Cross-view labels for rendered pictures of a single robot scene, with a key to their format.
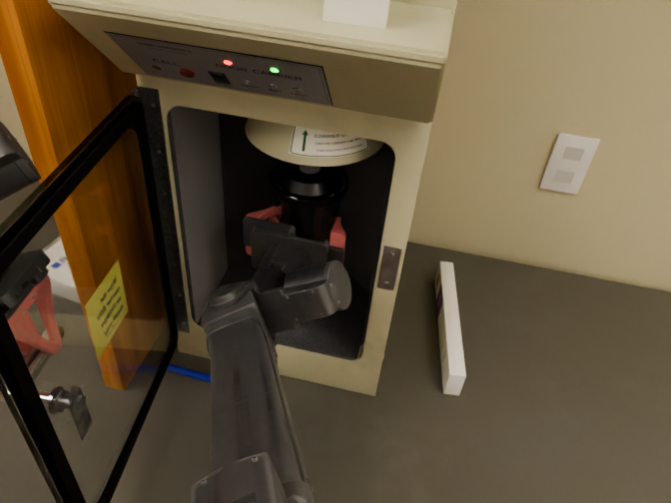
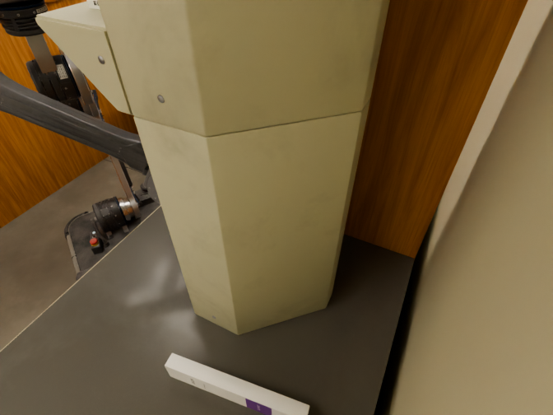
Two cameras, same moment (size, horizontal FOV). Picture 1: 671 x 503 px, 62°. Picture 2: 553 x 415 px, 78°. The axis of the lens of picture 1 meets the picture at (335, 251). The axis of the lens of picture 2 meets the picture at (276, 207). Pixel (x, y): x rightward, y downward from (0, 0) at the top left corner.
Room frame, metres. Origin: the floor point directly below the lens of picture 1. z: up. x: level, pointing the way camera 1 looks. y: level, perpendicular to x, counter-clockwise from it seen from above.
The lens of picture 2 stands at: (0.81, -0.39, 1.62)
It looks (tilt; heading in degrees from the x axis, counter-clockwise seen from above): 43 degrees down; 108
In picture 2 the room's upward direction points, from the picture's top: straight up
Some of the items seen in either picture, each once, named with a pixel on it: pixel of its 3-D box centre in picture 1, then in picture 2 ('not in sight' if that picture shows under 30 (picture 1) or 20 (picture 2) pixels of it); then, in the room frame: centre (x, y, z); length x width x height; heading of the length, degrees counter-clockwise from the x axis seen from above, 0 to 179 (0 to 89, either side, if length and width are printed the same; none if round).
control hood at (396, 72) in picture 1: (261, 60); (171, 30); (0.49, 0.08, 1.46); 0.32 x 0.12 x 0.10; 82
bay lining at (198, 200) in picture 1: (301, 198); not in sight; (0.67, 0.06, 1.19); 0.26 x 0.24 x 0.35; 82
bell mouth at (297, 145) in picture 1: (317, 110); not in sight; (0.64, 0.04, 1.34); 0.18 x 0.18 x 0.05
